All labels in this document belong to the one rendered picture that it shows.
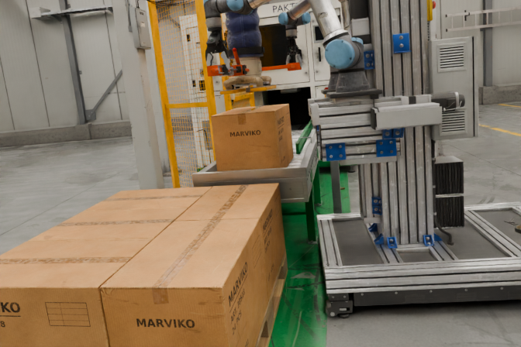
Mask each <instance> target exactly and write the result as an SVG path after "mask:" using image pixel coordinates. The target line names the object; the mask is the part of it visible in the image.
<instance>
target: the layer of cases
mask: <svg viewBox="0 0 521 347"><path fill-rule="evenodd" d="M284 251H285V236H284V228H283V219H282V210H281V195H280V186H279V183H273V184H243V185H227V186H213V187H181V188H165V189H149V190H134V191H120V192H118V193H117V194H114V195H113V196H111V197H109V198H107V199H105V200H104V201H101V202H99V203H97V204H96V205H94V206H92V207H90V208H88V209H86V210H84V211H83V212H81V213H79V214H77V215H75V216H73V217H72V218H69V219H68V220H66V221H64V222H61V223H60V224H59V225H56V226H54V227H53V228H50V229H49V230H47V231H45V232H43V233H41V234H39V235H38V236H36V237H34V238H32V239H30V240H28V242H24V243H23V244H21V245H19V246H17V247H15V248H14V249H11V250H9V251H8V252H6V253H3V254H2V255H0V347H255V345H256V342H257V338H258V335H259V332H260V329H261V325H262V322H263V320H264V315H265V312H266V310H267V305H268V302H269V300H270V297H271V292H272V290H273V287H274V282H275V280H276V277H277V274H278V270H279V267H280V264H281V260H282V257H283V254H284Z"/></svg>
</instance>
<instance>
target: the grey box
mask: <svg viewBox="0 0 521 347"><path fill-rule="evenodd" d="M129 15H130V21H131V26H132V31H133V42H134V47H135V48H137V49H142V50H150V49H151V42H150V34H149V27H148V21H147V11H145V10H142V9H138V8H136V7H132V8H129Z"/></svg>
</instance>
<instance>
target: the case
mask: <svg viewBox="0 0 521 347"><path fill-rule="evenodd" d="M211 122H212V134H213V141H214V148H215V155H216V167H217V171H229V170H256V169H269V168H283V167H287V166H288V165H289V164H290V162H291V161H292V159H293V157H294V156H293V147H292V130H291V120H290V111H289V104H281V105H265V106H255V107H246V108H235V109H232V110H229V111H226V112H222V113H219V114H216V115H212V116H211Z"/></svg>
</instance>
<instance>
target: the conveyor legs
mask: <svg viewBox="0 0 521 347"><path fill-rule="evenodd" d="M313 186H314V195H315V204H318V203H319V204H321V191H320V188H321V187H320V181H319V166H318V164H317V167H316V173H315V176H314V180H313ZM282 215H306V222H307V232H308V241H309V242H311V241H313V242H315V241H316V220H315V212H314V202H313V195H312V189H311V193H310V196H309V202H305V211H293V212H282Z"/></svg>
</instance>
